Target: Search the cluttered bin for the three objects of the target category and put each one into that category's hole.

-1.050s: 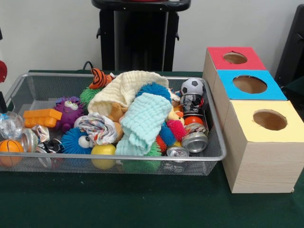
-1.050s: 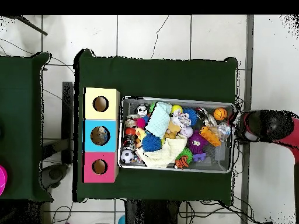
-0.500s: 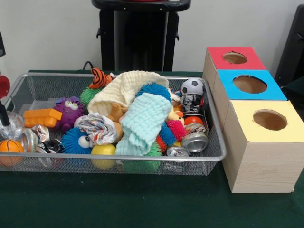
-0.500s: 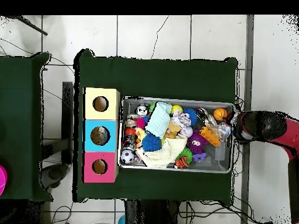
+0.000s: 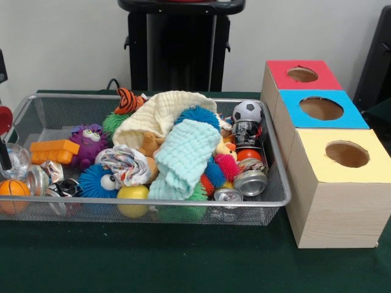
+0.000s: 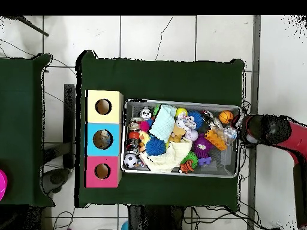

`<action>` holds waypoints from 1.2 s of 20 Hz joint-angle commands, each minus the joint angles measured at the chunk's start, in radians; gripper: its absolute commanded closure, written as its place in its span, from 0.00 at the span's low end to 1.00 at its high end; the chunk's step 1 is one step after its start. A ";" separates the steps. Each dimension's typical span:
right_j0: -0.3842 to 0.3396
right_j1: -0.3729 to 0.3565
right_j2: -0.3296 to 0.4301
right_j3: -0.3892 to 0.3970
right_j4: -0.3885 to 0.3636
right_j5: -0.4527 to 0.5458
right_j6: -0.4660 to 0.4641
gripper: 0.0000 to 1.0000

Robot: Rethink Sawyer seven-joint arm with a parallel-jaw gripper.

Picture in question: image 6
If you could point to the orange plastic toy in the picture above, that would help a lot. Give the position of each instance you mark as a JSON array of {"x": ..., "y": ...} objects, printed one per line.
[{"x": 216, "y": 140}]

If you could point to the light blue waffle cloth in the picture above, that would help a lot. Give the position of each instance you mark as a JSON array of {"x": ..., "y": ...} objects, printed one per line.
[{"x": 165, "y": 122}]

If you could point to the cream waffle cloth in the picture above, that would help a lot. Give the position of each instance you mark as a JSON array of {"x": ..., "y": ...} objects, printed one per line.
[{"x": 168, "y": 158}]

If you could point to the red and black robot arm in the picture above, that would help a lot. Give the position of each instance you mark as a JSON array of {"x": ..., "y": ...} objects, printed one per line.
[{"x": 276, "y": 129}]

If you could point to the shallow clear mesh bin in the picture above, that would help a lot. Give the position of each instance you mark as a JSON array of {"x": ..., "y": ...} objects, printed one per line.
[{"x": 225, "y": 167}]

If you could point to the orange basketball toy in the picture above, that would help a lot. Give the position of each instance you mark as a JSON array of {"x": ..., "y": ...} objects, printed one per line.
[{"x": 226, "y": 117}]

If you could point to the purple spiky ball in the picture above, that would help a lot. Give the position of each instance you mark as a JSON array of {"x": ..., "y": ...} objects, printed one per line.
[{"x": 203, "y": 148}]

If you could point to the blue spiky ball with eyes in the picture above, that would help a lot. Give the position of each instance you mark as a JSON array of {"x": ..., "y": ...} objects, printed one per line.
[{"x": 196, "y": 120}]

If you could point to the yellow ball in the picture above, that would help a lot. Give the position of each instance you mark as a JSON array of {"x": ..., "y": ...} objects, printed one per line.
[{"x": 182, "y": 113}]

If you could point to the dark green table cloth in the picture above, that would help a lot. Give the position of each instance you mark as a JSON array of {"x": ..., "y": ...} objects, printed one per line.
[{"x": 158, "y": 81}]

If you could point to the black and white soccer ball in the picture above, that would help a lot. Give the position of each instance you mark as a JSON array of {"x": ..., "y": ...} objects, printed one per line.
[{"x": 130, "y": 160}]

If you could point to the blue round object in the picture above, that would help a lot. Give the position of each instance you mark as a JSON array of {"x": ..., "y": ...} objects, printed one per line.
[{"x": 124, "y": 226}]

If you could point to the black flat panel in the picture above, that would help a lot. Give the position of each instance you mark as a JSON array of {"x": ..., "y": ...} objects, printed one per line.
[{"x": 70, "y": 110}]

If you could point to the grey stand base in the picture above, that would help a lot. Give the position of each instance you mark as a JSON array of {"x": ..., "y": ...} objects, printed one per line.
[{"x": 55, "y": 178}]

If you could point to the green cloth side table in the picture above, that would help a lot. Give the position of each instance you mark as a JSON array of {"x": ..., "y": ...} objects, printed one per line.
[{"x": 21, "y": 129}]

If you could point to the dark thin rod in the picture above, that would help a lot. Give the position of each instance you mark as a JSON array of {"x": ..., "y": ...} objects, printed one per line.
[{"x": 31, "y": 26}]

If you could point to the pink round object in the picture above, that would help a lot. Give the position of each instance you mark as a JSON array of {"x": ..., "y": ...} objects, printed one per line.
[{"x": 2, "y": 184}]

